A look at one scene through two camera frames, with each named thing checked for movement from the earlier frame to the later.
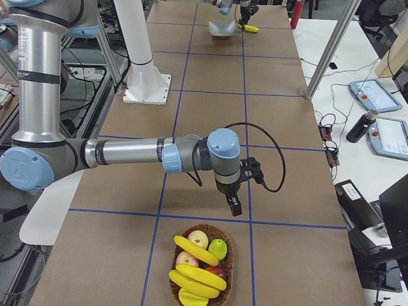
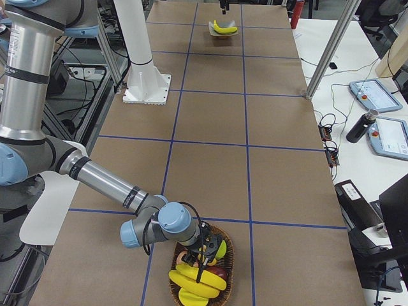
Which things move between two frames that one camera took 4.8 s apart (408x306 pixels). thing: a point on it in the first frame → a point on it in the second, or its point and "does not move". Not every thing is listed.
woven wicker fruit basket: x=227 y=262 does not move
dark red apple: x=220 y=271 does not move
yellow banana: x=251 y=28 → x=224 y=30
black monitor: x=380 y=268 does not move
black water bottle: x=361 y=127 does not move
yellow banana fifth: x=190 y=299 does not move
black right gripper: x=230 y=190 → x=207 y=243
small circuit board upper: x=324 y=132 does not move
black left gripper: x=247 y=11 → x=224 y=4
